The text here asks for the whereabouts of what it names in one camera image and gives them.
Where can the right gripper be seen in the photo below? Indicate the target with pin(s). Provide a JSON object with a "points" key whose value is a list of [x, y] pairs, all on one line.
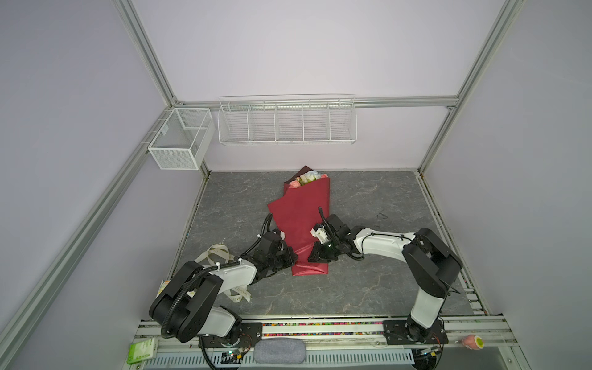
{"points": [[318, 256]]}

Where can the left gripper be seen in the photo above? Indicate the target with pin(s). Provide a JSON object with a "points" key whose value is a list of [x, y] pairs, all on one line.
{"points": [[288, 253]]}

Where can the white mesh box basket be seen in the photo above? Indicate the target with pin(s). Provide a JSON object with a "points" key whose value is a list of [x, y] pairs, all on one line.
{"points": [[183, 139]]}

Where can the white wire shelf basket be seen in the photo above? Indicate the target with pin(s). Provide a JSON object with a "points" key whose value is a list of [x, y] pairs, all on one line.
{"points": [[287, 119]]}

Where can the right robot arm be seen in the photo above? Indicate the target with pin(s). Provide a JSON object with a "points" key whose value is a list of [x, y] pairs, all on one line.
{"points": [[434, 266]]}

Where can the cream ribbon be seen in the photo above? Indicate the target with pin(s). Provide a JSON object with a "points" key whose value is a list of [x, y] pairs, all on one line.
{"points": [[217, 254]]}

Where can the green white packet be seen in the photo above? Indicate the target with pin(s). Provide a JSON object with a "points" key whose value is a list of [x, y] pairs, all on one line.
{"points": [[142, 351]]}

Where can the grey foam pad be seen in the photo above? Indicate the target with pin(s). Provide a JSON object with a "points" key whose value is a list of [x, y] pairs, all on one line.
{"points": [[280, 351]]}

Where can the pink round object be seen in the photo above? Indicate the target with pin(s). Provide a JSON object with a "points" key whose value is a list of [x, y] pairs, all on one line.
{"points": [[473, 342]]}

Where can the red wrapping paper sheet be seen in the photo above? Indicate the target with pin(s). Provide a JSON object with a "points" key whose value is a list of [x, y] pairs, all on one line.
{"points": [[296, 213]]}

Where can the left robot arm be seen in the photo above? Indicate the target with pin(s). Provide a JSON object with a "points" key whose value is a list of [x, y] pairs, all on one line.
{"points": [[185, 307]]}

